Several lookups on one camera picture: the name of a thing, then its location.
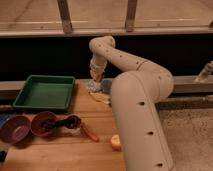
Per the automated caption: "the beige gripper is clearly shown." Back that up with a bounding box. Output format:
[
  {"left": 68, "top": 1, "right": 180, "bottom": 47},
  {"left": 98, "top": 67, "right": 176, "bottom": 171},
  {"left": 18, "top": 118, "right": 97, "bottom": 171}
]
[{"left": 90, "top": 59, "right": 107, "bottom": 82}]

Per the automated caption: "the wooden post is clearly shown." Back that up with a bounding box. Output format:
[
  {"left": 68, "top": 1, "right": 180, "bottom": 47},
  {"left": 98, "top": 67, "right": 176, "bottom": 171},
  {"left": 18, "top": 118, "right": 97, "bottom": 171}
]
[
  {"left": 57, "top": 0, "right": 73, "bottom": 34},
  {"left": 125, "top": 0, "right": 138, "bottom": 32}
]

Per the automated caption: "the wooden post right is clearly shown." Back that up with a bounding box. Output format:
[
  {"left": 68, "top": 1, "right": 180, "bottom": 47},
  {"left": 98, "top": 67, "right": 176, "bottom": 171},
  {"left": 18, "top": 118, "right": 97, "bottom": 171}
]
[{"left": 125, "top": 0, "right": 138, "bottom": 32}]

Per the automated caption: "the orange carrot toy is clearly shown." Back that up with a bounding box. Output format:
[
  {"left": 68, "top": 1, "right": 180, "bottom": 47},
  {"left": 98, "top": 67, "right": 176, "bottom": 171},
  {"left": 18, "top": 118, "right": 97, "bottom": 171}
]
[{"left": 81, "top": 122, "right": 99, "bottom": 142}]

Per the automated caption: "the black measuring spoon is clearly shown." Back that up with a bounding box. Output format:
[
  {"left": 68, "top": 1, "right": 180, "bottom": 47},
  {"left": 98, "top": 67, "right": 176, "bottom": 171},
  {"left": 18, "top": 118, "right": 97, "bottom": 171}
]
[{"left": 40, "top": 116, "right": 81, "bottom": 131}]

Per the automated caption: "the brown bowl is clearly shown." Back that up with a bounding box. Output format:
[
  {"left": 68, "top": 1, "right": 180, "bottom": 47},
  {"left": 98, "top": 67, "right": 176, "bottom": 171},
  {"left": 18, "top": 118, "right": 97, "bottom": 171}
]
[{"left": 31, "top": 111, "right": 57, "bottom": 137}]

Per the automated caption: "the green plastic tray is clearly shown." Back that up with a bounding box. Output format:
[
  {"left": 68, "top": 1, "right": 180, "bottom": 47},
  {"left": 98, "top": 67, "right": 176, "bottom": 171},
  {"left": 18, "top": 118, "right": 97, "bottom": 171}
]
[{"left": 13, "top": 75, "right": 75, "bottom": 112}]

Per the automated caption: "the yellow apple toy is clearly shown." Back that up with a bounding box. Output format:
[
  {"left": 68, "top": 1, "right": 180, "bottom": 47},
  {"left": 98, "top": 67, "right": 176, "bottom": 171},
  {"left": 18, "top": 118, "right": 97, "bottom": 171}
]
[{"left": 110, "top": 134, "right": 121, "bottom": 151}]

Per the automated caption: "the blue cup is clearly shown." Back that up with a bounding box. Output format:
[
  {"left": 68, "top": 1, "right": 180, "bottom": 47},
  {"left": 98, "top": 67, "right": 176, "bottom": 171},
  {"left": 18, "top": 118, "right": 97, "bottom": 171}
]
[{"left": 101, "top": 79, "right": 113, "bottom": 94}]

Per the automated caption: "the purple bowl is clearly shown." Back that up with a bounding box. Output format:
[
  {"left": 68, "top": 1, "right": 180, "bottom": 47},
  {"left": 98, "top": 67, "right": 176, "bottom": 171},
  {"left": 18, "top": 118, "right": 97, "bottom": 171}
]
[{"left": 0, "top": 116, "right": 31, "bottom": 144}]

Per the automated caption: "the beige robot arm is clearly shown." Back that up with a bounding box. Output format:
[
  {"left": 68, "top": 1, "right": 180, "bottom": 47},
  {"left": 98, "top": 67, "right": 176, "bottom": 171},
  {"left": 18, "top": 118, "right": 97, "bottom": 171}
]
[{"left": 89, "top": 36, "right": 176, "bottom": 171}]

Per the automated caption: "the blue object at left edge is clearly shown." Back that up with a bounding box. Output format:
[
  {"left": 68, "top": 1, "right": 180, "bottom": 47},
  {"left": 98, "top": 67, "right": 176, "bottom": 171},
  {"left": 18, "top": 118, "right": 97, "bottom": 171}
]
[{"left": 0, "top": 114, "right": 10, "bottom": 127}]

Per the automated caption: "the white cup with dark inside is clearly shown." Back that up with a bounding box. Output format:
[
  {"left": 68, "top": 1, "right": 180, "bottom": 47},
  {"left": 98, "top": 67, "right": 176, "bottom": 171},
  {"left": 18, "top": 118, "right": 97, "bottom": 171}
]
[{"left": 63, "top": 115, "right": 81, "bottom": 130}]

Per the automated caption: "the wooden post left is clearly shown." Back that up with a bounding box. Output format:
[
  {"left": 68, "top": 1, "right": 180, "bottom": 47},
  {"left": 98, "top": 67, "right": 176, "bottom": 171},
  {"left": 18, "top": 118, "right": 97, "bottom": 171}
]
[{"left": 57, "top": 0, "right": 73, "bottom": 34}]

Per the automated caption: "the grey metallic cup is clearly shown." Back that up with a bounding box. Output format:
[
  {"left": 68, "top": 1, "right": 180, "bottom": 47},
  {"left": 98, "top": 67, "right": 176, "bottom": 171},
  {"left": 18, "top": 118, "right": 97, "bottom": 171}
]
[{"left": 86, "top": 80, "right": 101, "bottom": 92}]

